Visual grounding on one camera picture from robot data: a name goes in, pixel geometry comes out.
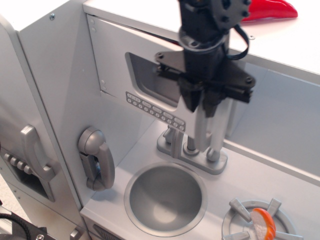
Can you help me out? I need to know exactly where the grey oven handle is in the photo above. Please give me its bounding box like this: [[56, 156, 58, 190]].
[[69, 228, 82, 240]]

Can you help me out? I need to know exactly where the silver round sink bowl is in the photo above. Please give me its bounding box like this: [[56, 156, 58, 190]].
[[124, 162, 208, 237]]

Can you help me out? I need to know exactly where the grey stove burner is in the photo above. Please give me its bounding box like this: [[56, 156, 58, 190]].
[[221, 198, 304, 240]]

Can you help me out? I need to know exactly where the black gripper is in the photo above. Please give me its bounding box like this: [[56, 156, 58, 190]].
[[155, 48, 256, 118]]

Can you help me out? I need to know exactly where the grey toy telephone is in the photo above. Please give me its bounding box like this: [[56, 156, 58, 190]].
[[78, 126, 115, 192]]

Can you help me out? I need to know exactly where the salmon sushi toy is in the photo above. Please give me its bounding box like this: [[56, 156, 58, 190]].
[[250, 208, 276, 240]]

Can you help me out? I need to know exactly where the white toy microwave door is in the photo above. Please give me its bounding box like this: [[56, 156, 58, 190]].
[[87, 15, 197, 139]]

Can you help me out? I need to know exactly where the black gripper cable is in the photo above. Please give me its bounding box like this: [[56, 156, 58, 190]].
[[226, 24, 250, 61]]

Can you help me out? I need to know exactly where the grey toy faucet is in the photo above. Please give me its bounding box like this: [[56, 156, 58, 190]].
[[157, 127, 228, 175]]

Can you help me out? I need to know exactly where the black cable bottom left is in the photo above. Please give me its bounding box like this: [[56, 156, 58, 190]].
[[0, 214, 47, 240]]

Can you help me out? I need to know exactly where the red toy chili pepper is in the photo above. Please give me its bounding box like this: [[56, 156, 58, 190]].
[[242, 0, 298, 22]]

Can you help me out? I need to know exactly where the red toy strawberry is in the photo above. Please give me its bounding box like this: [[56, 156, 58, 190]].
[[169, 39, 182, 48]]

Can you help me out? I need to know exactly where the white toy kitchen cabinet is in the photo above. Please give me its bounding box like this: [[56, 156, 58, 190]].
[[0, 0, 320, 240]]

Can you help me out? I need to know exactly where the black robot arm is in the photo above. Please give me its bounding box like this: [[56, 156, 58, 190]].
[[155, 0, 256, 118]]

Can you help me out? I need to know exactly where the grey ice dispenser panel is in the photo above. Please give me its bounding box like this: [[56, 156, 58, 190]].
[[0, 147, 55, 202]]

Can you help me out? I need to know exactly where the grey fridge door handle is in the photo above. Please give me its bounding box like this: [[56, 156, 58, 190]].
[[20, 124, 56, 182]]

